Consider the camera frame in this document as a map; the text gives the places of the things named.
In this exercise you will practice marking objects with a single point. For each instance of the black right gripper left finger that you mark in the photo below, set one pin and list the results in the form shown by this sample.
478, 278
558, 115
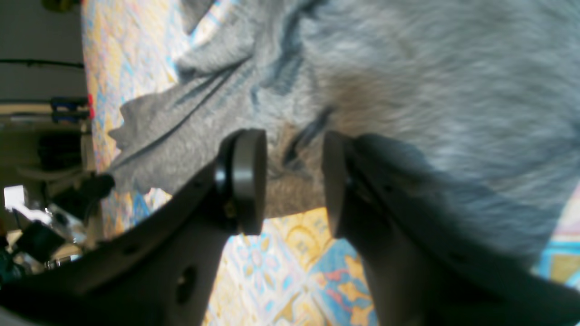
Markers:
161, 272

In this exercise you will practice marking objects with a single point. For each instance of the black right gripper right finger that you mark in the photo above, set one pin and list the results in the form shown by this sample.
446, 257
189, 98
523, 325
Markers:
420, 274

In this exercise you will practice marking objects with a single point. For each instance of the grey t-shirt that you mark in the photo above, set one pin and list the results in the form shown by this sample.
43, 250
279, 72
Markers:
472, 105

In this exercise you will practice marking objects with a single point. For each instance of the patterned colourful tablecloth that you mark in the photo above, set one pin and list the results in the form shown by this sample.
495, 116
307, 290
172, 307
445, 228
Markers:
294, 273

